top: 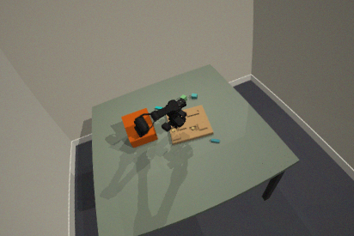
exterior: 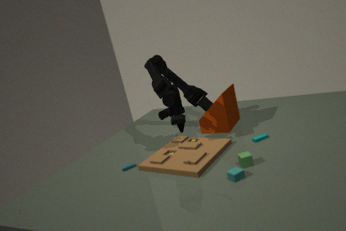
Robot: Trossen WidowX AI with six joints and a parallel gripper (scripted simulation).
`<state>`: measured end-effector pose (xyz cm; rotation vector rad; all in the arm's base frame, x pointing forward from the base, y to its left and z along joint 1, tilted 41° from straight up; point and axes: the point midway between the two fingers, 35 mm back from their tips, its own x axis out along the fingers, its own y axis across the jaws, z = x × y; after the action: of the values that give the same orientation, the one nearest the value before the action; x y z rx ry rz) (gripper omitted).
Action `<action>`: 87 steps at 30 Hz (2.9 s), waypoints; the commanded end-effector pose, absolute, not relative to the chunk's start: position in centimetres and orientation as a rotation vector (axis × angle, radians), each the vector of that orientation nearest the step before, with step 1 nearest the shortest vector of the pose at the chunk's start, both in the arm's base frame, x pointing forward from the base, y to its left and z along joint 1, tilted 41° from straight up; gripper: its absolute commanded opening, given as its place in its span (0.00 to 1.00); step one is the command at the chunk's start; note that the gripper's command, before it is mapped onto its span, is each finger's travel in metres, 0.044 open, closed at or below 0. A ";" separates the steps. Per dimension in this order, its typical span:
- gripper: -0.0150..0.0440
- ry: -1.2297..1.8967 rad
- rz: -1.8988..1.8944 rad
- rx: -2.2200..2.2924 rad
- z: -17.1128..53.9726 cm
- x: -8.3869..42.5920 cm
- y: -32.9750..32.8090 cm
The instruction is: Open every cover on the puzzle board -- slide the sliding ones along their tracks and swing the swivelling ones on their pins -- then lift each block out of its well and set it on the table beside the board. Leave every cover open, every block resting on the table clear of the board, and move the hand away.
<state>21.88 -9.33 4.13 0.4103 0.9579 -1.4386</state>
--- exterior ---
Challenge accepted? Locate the teal flat bar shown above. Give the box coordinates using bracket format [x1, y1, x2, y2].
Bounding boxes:
[122, 163, 136, 171]

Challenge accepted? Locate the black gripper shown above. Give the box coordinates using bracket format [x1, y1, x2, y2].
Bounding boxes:
[170, 100, 186, 133]

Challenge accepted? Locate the green cube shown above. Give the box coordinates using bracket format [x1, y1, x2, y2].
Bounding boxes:
[238, 151, 254, 169]

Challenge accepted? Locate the teal cube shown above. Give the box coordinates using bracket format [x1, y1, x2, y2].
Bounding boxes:
[226, 166, 245, 183]

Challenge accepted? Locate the cyan rectangular block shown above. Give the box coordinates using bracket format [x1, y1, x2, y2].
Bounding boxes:
[252, 134, 269, 142]

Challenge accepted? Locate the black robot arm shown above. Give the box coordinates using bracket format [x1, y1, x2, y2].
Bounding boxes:
[144, 55, 213, 120]

